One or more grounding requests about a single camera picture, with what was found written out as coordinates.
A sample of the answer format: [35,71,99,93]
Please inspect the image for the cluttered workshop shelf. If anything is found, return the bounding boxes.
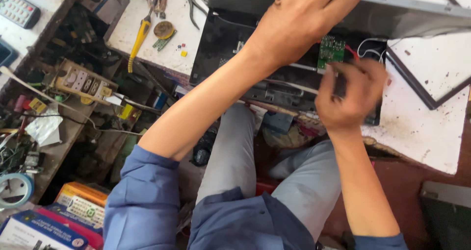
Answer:
[0,0,177,206]

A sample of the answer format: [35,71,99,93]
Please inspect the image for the person's grey trousers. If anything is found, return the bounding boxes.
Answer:
[196,103,343,241]

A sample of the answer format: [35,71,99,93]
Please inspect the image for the orange cardboard box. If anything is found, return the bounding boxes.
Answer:
[55,182,109,229]

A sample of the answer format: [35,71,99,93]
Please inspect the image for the yellow handled screwdriver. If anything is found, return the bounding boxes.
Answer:
[127,7,154,74]

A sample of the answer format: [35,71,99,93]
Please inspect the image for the black device casing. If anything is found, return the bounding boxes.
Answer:
[189,7,387,126]

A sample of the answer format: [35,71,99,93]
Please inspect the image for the white panel with dark frame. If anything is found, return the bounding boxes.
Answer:
[386,32,471,111]

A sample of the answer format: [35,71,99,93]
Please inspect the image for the long white cable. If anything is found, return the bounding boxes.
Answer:
[0,66,145,137]

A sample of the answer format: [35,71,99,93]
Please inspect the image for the wooden socket board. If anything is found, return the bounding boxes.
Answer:
[51,58,119,106]

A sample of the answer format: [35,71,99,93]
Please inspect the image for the red wire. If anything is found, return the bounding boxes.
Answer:
[344,44,360,62]

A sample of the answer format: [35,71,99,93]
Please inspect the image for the black screwdriver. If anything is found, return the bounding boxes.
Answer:
[331,64,348,98]

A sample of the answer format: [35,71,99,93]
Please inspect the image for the red box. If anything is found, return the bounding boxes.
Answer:
[36,206,104,250]

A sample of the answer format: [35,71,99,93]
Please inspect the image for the white wires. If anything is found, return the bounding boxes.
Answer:
[356,37,388,63]

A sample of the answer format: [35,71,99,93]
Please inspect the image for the blue tape roll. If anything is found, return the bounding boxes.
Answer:
[0,173,35,209]

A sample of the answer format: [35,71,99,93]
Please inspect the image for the person's left hand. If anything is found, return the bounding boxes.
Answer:
[245,0,368,71]

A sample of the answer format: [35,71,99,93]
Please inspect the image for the small green circuit board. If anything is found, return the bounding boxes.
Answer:
[152,29,177,52]

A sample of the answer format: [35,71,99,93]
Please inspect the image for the grey metal panel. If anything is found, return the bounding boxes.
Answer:
[206,0,471,40]

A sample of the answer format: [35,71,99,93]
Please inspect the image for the grey remote control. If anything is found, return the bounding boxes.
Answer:
[0,0,41,29]

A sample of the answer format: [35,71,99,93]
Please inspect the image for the dark blue tray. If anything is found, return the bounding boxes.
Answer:
[0,40,19,69]

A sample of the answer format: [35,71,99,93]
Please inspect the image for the black speaker box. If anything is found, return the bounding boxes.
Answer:
[419,181,471,250]

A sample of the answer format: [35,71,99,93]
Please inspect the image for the black round object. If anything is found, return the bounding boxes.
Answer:
[191,130,218,167]

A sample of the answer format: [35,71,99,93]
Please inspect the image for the person's blue shirt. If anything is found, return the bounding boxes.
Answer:
[103,144,409,250]

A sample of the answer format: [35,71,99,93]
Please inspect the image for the metal pliers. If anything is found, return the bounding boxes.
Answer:
[182,0,209,31]

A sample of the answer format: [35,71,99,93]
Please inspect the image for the person's right hand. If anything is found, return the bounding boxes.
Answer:
[314,58,389,134]

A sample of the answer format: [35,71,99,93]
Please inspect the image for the blue and white box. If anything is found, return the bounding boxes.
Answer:
[0,210,89,250]

